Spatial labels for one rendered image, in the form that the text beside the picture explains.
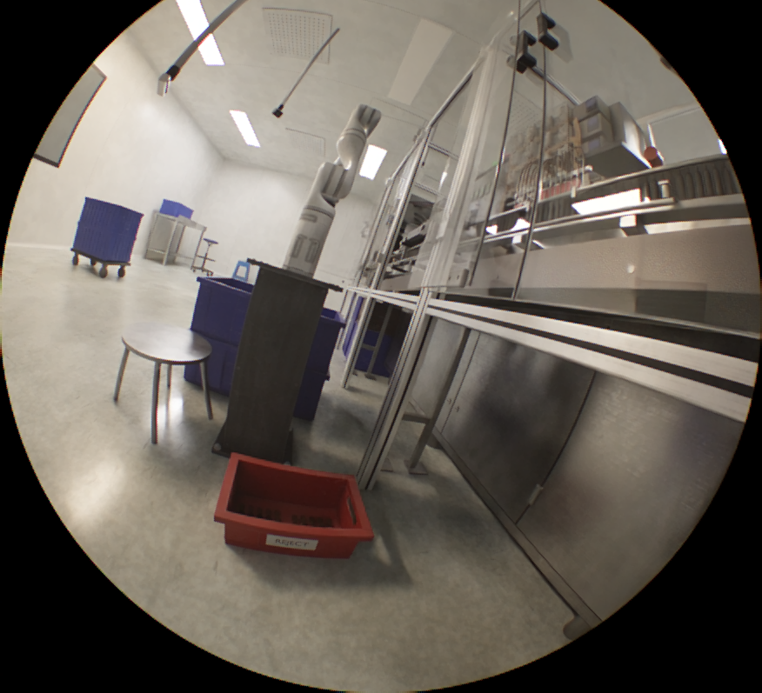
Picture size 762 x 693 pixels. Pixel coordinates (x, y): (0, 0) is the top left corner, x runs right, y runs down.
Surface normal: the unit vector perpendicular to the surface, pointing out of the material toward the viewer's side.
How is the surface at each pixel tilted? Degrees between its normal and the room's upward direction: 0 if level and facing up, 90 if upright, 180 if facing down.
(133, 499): 0
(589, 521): 90
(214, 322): 90
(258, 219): 90
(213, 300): 90
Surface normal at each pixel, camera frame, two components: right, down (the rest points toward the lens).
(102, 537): 0.31, -0.95
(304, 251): 0.26, 0.13
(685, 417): -0.93, -0.29
